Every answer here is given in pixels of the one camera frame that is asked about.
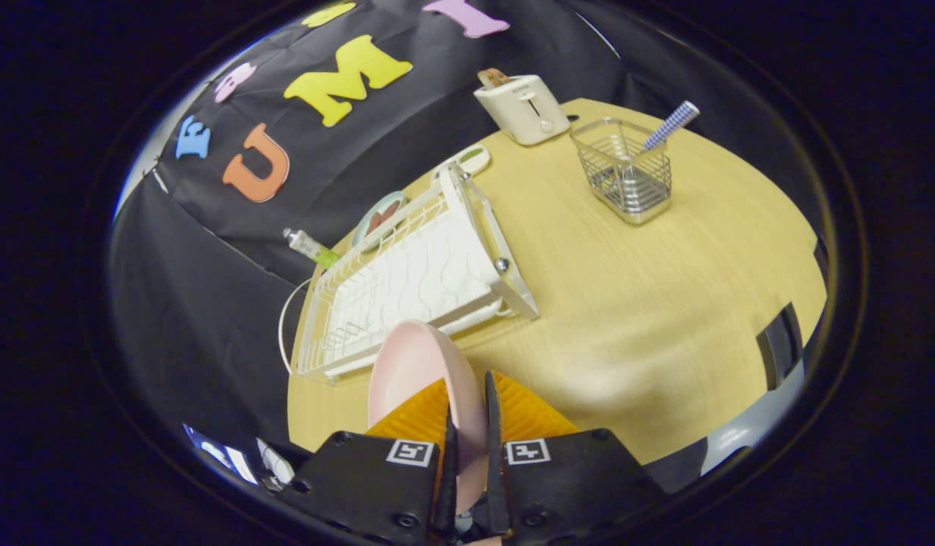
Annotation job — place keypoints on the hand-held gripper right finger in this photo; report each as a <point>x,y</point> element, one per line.
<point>496,485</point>

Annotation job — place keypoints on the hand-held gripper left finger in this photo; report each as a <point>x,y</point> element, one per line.
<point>447,493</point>

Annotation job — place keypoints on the pink plate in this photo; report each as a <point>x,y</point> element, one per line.
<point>414,371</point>

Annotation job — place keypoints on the white dish rack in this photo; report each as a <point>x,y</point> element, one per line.
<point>414,288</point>

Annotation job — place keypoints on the small teal plate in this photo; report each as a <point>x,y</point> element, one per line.
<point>370,233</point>

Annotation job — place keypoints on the white divided dish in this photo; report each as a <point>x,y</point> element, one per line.
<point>473,158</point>

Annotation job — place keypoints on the brown sausage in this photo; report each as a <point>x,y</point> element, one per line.
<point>376,225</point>
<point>389,212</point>

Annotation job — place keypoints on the green liquid bottle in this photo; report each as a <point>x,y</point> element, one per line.
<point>312,246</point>

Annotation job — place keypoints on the white toaster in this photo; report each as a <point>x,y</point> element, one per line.
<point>524,114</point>

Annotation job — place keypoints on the brown bread slice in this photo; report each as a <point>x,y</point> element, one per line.
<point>494,77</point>

